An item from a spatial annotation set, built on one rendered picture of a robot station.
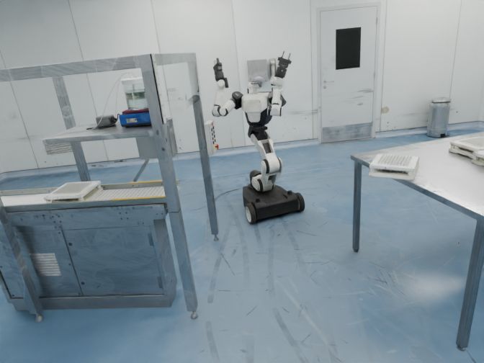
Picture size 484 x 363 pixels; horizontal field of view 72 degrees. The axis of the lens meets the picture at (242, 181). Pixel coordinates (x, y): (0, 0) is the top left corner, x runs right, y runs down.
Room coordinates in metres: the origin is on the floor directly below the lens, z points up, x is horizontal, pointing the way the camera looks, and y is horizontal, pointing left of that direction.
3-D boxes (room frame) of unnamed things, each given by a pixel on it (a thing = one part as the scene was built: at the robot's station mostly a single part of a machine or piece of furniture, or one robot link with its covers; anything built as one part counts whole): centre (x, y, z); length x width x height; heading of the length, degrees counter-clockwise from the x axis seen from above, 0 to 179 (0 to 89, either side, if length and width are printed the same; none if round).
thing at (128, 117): (1.99, 0.54, 1.30); 0.21 x 0.20 x 0.09; 173
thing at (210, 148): (2.78, 0.23, 0.96); 0.17 x 0.06 x 0.26; 173
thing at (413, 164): (1.93, -0.94, 0.88); 0.25 x 0.24 x 0.02; 146
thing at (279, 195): (3.30, -0.23, 0.19); 0.64 x 0.52 x 0.33; 17
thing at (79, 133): (1.96, 0.72, 1.24); 0.62 x 0.38 x 0.04; 83
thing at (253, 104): (3.37, -0.24, 1.08); 0.34 x 0.30 x 0.36; 61
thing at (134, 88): (1.99, 0.54, 1.44); 0.15 x 0.15 x 0.19
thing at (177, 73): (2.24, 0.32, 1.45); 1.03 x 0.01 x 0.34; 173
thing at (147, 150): (2.08, 0.51, 1.13); 0.22 x 0.11 x 0.20; 83
